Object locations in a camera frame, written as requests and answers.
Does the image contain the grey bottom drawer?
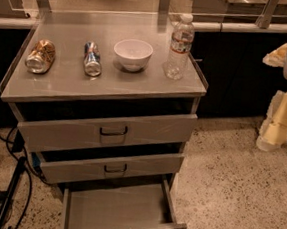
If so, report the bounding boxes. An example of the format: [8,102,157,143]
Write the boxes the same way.
[60,175,187,229]

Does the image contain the grey drawer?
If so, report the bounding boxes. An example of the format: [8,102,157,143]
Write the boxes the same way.
[60,175,187,229]
[18,114,197,152]
[40,153,184,184]

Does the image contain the grey top drawer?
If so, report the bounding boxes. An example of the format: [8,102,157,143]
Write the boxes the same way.
[18,114,197,152]

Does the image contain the grey metal drawer cabinet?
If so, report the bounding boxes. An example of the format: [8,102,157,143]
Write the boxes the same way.
[0,0,215,229]

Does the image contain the grey middle drawer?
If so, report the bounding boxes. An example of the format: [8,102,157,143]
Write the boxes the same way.
[40,153,184,184]

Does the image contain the white ceramic bowl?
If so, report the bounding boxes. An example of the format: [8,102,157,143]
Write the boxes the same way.
[114,39,153,72]

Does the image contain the blue red soda can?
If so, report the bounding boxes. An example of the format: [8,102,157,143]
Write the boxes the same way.
[83,41,102,77]

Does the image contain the clear plastic water bottle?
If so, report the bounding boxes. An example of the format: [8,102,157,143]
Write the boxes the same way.
[164,14,195,80]

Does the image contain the gold crushed soda can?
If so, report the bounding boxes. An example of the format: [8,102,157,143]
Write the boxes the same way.
[25,39,56,74]

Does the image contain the black metal floor stand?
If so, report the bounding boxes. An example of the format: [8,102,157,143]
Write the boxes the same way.
[0,157,26,229]

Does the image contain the white horizontal rail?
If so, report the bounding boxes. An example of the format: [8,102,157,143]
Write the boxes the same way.
[193,22,287,34]

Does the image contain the black floor cables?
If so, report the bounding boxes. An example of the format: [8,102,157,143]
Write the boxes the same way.
[0,125,55,229]

